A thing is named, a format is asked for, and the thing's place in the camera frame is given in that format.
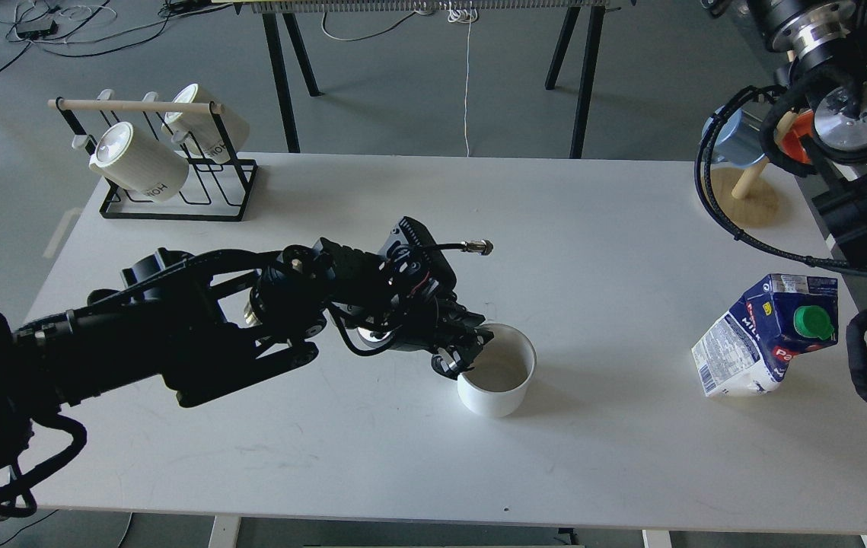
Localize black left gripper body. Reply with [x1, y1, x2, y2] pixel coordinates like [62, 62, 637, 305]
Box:
[323, 216, 461, 355]

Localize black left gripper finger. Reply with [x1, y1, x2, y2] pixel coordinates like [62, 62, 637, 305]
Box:
[445, 303, 495, 343]
[431, 334, 484, 379]

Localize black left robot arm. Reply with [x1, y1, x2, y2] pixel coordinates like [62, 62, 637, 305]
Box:
[0, 216, 493, 521]

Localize black wire mug rack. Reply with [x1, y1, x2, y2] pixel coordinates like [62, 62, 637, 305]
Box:
[48, 89, 258, 221]

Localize black trestle table legs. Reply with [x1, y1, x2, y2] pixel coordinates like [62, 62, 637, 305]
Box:
[253, 1, 607, 159]

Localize black floor cables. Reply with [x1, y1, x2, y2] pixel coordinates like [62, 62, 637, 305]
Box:
[0, 0, 209, 104]

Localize white hanging cord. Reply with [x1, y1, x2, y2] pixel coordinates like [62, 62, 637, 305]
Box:
[445, 6, 480, 157]

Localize white ribbed mug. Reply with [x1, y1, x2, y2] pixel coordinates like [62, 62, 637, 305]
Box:
[88, 122, 190, 202]
[161, 83, 251, 165]

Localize wooden mug tree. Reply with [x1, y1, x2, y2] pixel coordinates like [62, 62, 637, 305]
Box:
[711, 150, 801, 228]

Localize blue white milk carton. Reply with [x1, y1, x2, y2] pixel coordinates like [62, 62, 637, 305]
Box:
[691, 273, 838, 398]

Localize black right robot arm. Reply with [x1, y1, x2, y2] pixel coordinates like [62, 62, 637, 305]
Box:
[694, 1, 867, 277]

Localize white mug black handle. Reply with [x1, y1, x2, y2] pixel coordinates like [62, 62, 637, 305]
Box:
[457, 323, 537, 419]

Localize white ribbed mug front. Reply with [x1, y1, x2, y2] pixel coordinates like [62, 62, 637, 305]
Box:
[88, 122, 190, 202]

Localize white ribbed mug rear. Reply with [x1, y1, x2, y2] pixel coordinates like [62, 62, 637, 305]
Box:
[161, 83, 251, 165]

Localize blue mug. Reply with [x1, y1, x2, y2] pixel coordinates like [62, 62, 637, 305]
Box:
[712, 108, 765, 169]

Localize orange mug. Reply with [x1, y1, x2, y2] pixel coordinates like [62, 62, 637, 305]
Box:
[780, 109, 814, 165]

